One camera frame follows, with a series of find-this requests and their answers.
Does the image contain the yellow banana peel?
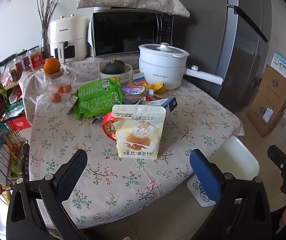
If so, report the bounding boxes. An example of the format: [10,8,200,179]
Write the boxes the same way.
[142,82,168,94]

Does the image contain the dark green pumpkin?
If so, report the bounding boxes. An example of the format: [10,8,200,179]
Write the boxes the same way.
[102,59,126,75]

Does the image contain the green snack bag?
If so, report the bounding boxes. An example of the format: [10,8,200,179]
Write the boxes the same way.
[67,78,123,120]

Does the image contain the blue leaflet on wall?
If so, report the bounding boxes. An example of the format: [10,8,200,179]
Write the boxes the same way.
[270,52,286,78]

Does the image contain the dried branches in vase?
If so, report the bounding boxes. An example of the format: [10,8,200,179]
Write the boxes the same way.
[36,0,59,60]

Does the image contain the white air fryer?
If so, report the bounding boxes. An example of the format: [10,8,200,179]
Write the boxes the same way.
[50,15,88,63]

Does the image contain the black microwave oven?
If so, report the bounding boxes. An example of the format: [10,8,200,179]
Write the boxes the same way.
[88,8,173,57]

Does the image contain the lower cardboard box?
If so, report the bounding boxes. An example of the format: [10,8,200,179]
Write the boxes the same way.
[246,92,284,138]

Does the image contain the red blue small carton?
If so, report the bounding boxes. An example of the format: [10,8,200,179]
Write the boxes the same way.
[133,73,146,85]

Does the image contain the clear plastic bottle purple label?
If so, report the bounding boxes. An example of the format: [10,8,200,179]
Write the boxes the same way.
[122,86,154,100]

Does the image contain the small mandarin in jar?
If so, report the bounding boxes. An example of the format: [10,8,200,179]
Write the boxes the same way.
[52,93,61,103]

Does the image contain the floral tablecloth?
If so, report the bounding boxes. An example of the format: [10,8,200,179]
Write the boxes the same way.
[18,55,245,229]

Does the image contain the white trash bin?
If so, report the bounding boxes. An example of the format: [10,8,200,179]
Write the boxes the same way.
[187,135,260,207]

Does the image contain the red label glass jar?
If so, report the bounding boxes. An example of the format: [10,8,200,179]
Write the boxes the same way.
[28,46,44,70]

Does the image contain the black wire rack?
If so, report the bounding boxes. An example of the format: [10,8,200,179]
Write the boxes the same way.
[0,100,29,195]

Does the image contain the cardboard box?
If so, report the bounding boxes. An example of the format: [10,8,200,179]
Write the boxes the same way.
[246,92,284,138]
[258,64,286,112]

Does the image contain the blue white carton box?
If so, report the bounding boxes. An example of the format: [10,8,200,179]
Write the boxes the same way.
[144,97,178,113]

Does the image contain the glass jar with cork lid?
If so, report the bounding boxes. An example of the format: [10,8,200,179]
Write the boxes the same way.
[44,67,76,103]

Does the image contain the white electric cooking pot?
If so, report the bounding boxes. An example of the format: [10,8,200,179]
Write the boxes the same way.
[139,43,223,90]

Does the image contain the grey refrigerator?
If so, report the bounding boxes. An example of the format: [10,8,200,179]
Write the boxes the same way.
[172,0,272,112]

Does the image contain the large orange fruit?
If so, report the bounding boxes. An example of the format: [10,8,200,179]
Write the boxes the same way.
[43,57,61,75]

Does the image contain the upper cardboard box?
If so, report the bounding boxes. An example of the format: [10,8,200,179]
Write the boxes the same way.
[258,64,286,112]

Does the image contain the white ceramic bowl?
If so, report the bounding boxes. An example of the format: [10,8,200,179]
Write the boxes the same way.
[98,63,134,83]

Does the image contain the floral cloth cover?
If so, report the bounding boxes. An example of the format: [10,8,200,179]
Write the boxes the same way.
[77,0,190,18]

